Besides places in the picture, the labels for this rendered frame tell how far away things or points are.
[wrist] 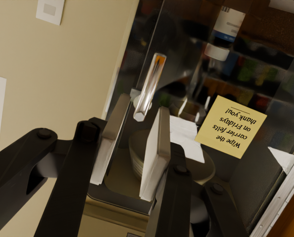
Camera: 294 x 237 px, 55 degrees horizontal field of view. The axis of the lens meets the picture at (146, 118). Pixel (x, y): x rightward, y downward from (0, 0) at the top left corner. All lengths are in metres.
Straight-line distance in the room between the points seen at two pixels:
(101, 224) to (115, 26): 0.54
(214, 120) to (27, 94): 0.68
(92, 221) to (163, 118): 0.34
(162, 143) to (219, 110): 0.27
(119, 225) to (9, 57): 0.63
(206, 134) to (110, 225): 0.22
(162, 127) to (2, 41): 0.82
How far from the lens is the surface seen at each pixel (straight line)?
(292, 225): 0.59
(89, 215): 0.51
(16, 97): 0.99
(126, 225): 0.51
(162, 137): 0.16
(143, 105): 0.35
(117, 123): 0.16
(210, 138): 0.43
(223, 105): 0.41
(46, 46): 0.90
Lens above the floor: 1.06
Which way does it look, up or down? 23 degrees up
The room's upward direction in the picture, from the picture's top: 161 degrees counter-clockwise
